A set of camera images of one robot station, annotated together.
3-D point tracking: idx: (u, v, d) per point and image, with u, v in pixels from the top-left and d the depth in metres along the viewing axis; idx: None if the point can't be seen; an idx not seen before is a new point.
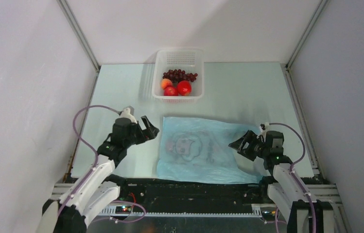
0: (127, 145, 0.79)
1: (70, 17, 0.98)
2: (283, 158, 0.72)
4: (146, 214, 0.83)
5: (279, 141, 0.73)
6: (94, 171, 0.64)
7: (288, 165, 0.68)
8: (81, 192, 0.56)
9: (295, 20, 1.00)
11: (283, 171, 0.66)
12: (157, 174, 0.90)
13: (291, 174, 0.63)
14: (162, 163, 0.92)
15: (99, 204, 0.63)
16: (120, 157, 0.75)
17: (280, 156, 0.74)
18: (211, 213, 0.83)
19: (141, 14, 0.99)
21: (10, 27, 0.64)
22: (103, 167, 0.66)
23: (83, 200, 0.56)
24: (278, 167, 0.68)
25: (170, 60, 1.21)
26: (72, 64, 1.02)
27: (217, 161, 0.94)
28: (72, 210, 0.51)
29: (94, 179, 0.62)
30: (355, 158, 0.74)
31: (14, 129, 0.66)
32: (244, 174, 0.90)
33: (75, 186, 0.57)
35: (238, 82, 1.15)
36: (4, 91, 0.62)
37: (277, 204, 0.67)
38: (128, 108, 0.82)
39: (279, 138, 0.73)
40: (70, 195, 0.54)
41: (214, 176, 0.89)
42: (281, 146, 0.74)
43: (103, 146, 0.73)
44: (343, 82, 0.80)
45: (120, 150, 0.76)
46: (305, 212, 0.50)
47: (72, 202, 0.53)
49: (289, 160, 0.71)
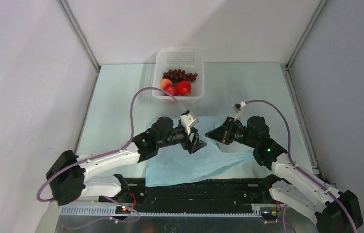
0: (162, 147, 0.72)
1: (69, 17, 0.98)
2: (275, 149, 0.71)
4: (142, 214, 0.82)
5: (265, 132, 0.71)
6: (118, 152, 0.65)
7: (285, 157, 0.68)
8: (96, 163, 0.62)
9: (294, 20, 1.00)
11: (286, 168, 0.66)
12: (146, 182, 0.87)
13: (297, 168, 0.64)
14: (150, 171, 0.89)
15: (97, 187, 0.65)
16: (147, 156, 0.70)
17: (269, 145, 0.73)
18: (211, 213, 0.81)
19: (142, 14, 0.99)
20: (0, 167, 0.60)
21: (10, 27, 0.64)
22: (127, 155, 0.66)
23: (94, 170, 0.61)
24: (278, 164, 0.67)
25: (170, 60, 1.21)
26: (72, 64, 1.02)
27: (200, 153, 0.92)
28: (78, 174, 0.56)
29: (112, 159, 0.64)
30: (355, 158, 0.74)
31: (14, 129, 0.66)
32: (229, 159, 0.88)
33: (97, 154, 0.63)
35: (238, 82, 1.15)
36: (3, 91, 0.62)
37: (293, 206, 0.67)
38: (195, 119, 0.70)
39: (264, 129, 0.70)
40: (87, 159, 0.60)
41: (200, 169, 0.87)
42: (267, 135, 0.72)
43: (138, 138, 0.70)
44: (343, 82, 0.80)
45: (151, 150, 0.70)
46: (338, 214, 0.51)
47: (83, 167, 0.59)
49: (280, 147, 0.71)
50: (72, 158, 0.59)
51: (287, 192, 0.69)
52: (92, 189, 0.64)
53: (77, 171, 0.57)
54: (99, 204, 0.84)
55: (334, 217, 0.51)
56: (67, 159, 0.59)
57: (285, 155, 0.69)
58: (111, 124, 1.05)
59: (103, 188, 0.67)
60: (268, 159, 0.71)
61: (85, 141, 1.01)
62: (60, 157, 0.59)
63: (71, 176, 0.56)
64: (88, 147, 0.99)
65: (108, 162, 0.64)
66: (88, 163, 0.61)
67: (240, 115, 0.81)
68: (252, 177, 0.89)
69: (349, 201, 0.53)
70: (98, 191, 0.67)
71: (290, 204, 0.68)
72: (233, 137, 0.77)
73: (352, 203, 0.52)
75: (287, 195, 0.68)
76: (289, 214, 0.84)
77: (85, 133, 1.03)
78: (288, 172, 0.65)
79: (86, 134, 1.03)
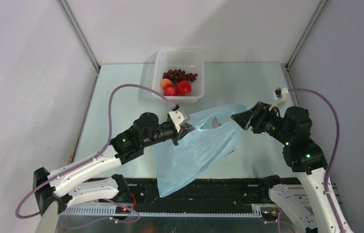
0: (148, 145, 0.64)
1: (70, 17, 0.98)
2: (316, 156, 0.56)
4: (141, 214, 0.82)
5: (307, 129, 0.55)
6: (92, 161, 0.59)
7: (326, 174, 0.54)
8: (68, 177, 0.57)
9: (295, 20, 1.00)
11: (316, 188, 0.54)
12: (160, 193, 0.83)
13: (326, 195, 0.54)
14: (161, 180, 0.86)
15: (89, 194, 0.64)
16: (131, 156, 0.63)
17: (306, 147, 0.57)
18: (211, 213, 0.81)
19: (142, 14, 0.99)
20: (0, 167, 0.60)
21: (10, 28, 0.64)
22: (103, 162, 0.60)
23: (68, 184, 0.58)
24: (310, 179, 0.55)
25: (170, 60, 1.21)
26: (72, 64, 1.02)
27: (194, 140, 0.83)
28: (47, 193, 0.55)
29: (86, 171, 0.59)
30: (354, 159, 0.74)
31: (14, 129, 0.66)
32: (221, 134, 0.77)
33: (69, 167, 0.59)
35: (238, 82, 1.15)
36: (4, 91, 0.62)
37: (287, 212, 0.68)
38: (185, 118, 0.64)
39: (308, 125, 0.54)
40: (56, 176, 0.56)
41: (201, 157, 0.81)
42: (307, 132, 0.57)
43: (119, 137, 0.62)
44: (343, 82, 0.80)
45: (135, 150, 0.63)
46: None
47: (54, 185, 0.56)
49: (319, 149, 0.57)
50: (43, 177, 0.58)
51: (286, 198, 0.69)
52: (83, 197, 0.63)
53: (47, 190, 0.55)
54: (99, 204, 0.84)
55: None
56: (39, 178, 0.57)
57: (324, 171, 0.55)
58: (111, 124, 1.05)
59: (95, 194, 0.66)
60: (301, 166, 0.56)
61: (85, 141, 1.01)
62: (33, 176, 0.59)
63: (42, 197, 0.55)
64: (88, 147, 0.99)
65: (83, 174, 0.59)
66: (59, 179, 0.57)
67: (278, 102, 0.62)
68: (252, 177, 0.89)
69: None
70: (92, 197, 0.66)
71: (285, 209, 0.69)
72: (263, 126, 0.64)
73: None
75: (289, 206, 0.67)
76: None
77: (85, 133, 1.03)
78: (315, 193, 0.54)
79: (86, 134, 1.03)
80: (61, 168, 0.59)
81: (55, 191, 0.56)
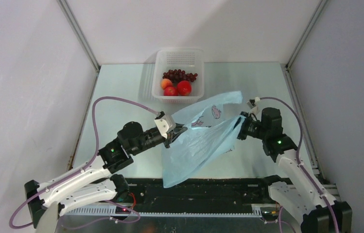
0: (137, 153, 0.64)
1: (70, 17, 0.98)
2: (286, 142, 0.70)
4: (141, 214, 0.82)
5: (279, 122, 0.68)
6: (80, 173, 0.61)
7: (294, 152, 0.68)
8: (57, 190, 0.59)
9: (294, 20, 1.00)
11: (290, 163, 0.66)
12: (164, 184, 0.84)
13: (300, 167, 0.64)
14: (166, 172, 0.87)
15: (82, 200, 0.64)
16: (120, 165, 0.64)
17: (280, 137, 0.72)
18: (211, 213, 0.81)
19: (141, 13, 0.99)
20: None
21: (9, 28, 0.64)
22: (92, 173, 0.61)
23: (57, 196, 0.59)
24: (284, 158, 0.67)
25: (169, 60, 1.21)
26: (72, 64, 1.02)
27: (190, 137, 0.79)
28: (36, 206, 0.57)
29: (75, 181, 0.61)
30: (354, 159, 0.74)
31: (14, 129, 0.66)
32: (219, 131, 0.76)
33: (58, 179, 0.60)
35: (238, 82, 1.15)
36: (4, 91, 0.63)
37: (282, 203, 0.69)
38: (171, 125, 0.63)
39: (279, 119, 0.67)
40: (45, 189, 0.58)
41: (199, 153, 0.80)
42: (280, 125, 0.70)
43: (107, 147, 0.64)
44: (343, 81, 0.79)
45: (124, 159, 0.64)
46: (327, 219, 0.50)
47: (43, 198, 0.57)
49: (290, 140, 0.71)
50: (33, 190, 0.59)
51: (284, 191, 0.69)
52: (78, 203, 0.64)
53: (35, 203, 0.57)
54: (99, 204, 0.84)
55: (321, 220, 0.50)
56: (29, 191, 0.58)
57: (294, 151, 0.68)
58: (111, 124, 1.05)
59: (91, 199, 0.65)
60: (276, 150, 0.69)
61: (86, 141, 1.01)
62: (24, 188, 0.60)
63: (31, 208, 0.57)
64: (88, 147, 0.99)
65: (71, 185, 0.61)
66: (48, 192, 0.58)
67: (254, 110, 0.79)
68: (252, 177, 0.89)
69: (342, 212, 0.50)
70: (87, 202, 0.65)
71: (283, 203, 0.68)
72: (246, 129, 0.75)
73: (344, 214, 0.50)
75: (285, 196, 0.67)
76: (288, 214, 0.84)
77: (85, 133, 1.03)
78: (290, 168, 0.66)
79: (86, 134, 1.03)
80: (50, 180, 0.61)
81: (43, 204, 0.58)
